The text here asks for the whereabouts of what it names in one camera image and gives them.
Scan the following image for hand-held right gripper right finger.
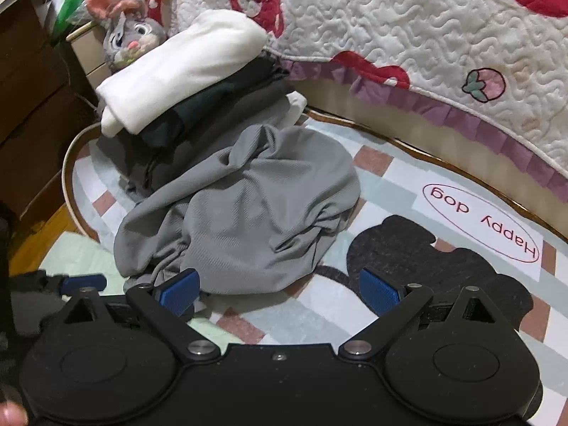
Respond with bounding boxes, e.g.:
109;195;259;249
339;266;499;361

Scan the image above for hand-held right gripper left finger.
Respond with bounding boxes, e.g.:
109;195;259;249
63;268;222;361

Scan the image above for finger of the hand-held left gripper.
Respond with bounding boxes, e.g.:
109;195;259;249
39;271;108;297

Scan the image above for light grey garment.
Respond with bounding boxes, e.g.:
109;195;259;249
113;124;361;297

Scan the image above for pale green mat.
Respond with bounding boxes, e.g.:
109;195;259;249
38;233;130;285

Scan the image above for checked printed rug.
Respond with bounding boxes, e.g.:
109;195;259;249
64;111;568;426

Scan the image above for brown wooden cabinet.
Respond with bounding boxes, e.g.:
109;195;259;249
0;0;99;242

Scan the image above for dark green folded garment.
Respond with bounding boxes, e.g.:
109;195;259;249
141;52;290;150

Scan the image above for dark grey folded garment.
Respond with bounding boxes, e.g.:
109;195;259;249
95;77;299;192

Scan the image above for white folded garment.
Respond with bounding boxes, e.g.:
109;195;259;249
95;9;269;136

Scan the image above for cream drawer unit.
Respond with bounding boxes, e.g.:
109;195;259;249
66;21;113;78

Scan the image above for grey plush rabbit toy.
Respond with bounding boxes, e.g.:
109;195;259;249
84;0;168;72

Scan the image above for white quilted bear bedspread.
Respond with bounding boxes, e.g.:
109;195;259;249
166;0;568;196

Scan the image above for beige bed frame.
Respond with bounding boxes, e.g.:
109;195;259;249
290;77;568;242

